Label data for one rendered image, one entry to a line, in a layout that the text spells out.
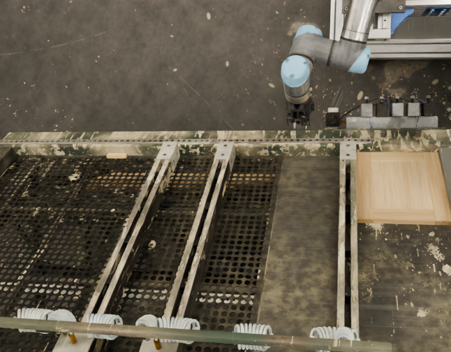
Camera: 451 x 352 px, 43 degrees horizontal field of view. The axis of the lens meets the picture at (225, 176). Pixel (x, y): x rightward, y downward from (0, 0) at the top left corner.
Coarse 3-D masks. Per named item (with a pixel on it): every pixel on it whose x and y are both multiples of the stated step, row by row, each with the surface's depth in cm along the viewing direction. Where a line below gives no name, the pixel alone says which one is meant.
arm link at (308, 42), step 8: (304, 32) 161; (312, 32) 160; (320, 32) 162; (296, 40) 161; (304, 40) 160; (312, 40) 160; (320, 40) 160; (328, 40) 160; (296, 48) 160; (304, 48) 159; (312, 48) 159; (320, 48) 159; (328, 48) 158; (288, 56) 162; (304, 56) 158; (312, 56) 159; (320, 56) 159; (328, 56) 159; (320, 64) 163
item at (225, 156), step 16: (224, 144) 233; (224, 160) 224; (224, 176) 216; (208, 192) 208; (208, 208) 202; (208, 224) 194; (192, 240) 188; (208, 240) 192; (192, 256) 186; (192, 272) 176; (176, 288) 172; (192, 288) 172; (176, 304) 169; (192, 304) 172; (144, 320) 142
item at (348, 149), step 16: (352, 144) 222; (352, 160) 214; (352, 176) 206; (352, 192) 199; (352, 208) 192; (352, 224) 185; (352, 240) 179; (352, 256) 174; (352, 272) 169; (352, 288) 164; (352, 304) 159; (352, 320) 155; (336, 336) 132; (352, 336) 133
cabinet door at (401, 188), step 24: (360, 168) 218; (384, 168) 217; (408, 168) 215; (432, 168) 213; (360, 192) 206; (384, 192) 205; (408, 192) 204; (432, 192) 202; (360, 216) 196; (384, 216) 195; (408, 216) 193; (432, 216) 192
